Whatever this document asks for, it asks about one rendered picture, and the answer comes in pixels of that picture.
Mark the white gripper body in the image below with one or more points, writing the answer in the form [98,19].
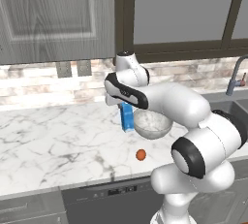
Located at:
[112,100]

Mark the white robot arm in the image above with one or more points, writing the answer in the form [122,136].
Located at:
[180,105]

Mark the blue milk carton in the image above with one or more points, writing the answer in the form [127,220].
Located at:
[127,119]

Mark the grey marbled bowl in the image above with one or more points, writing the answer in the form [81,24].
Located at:
[151,126]

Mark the grey sink basin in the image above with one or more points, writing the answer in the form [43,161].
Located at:
[231,110]

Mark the grey sink tap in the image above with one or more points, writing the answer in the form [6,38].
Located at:
[234,79]

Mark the grey dishwasher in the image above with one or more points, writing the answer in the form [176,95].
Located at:
[109,203]

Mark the dark-framed window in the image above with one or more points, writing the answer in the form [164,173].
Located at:
[180,11]

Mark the grey drawer front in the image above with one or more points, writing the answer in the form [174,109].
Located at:
[30,210]

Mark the grey base cupboard door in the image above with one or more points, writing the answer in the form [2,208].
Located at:
[223,202]

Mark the grey wall socket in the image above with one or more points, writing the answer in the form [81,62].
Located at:
[84,68]
[64,69]

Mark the grey wall cupboard door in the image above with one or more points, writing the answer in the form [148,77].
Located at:
[55,17]

